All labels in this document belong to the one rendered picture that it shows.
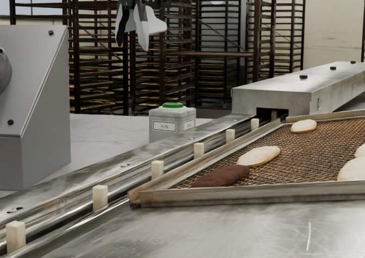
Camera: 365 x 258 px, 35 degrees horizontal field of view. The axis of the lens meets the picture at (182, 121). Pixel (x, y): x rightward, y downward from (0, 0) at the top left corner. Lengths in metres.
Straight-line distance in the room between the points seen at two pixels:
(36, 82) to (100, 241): 0.48
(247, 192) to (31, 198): 0.27
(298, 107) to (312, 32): 6.71
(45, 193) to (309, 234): 0.37
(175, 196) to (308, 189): 0.12
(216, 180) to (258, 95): 0.73
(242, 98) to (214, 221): 0.85
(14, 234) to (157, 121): 0.58
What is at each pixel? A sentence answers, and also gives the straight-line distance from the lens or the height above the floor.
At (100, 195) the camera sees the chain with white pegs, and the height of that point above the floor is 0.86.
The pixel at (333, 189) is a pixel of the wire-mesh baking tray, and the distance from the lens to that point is 0.46.
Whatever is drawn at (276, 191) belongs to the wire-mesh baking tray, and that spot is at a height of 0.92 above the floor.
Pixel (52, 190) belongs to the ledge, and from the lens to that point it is 0.68.
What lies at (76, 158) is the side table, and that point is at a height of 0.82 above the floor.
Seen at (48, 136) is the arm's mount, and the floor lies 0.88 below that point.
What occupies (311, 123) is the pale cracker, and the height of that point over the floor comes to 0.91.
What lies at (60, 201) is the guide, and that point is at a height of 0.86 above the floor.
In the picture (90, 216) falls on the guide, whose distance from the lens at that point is 0.59.
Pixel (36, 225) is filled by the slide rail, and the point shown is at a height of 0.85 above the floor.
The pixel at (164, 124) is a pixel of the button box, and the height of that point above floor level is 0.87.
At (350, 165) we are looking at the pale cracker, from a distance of 0.52.
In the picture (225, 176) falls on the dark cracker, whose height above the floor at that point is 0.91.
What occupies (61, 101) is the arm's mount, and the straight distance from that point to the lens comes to 0.95.
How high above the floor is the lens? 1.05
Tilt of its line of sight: 9 degrees down
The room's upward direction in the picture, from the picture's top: straight up
